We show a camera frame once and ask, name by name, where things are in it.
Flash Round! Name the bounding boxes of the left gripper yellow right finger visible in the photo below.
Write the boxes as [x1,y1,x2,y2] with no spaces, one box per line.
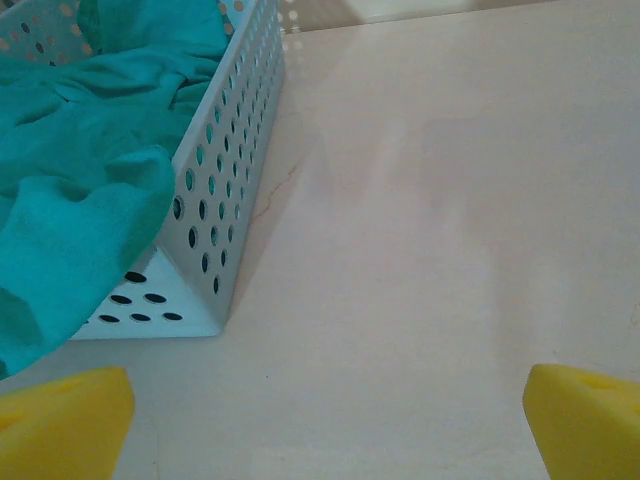
[522,363,640,480]

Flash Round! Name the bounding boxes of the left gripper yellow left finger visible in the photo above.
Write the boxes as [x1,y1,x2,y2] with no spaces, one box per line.
[0,365,136,480]

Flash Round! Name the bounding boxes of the teal t-shirt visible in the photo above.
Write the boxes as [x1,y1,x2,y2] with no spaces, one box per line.
[0,0,232,380]

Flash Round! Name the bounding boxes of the light blue perforated basket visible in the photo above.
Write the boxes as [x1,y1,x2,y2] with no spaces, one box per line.
[0,0,287,341]

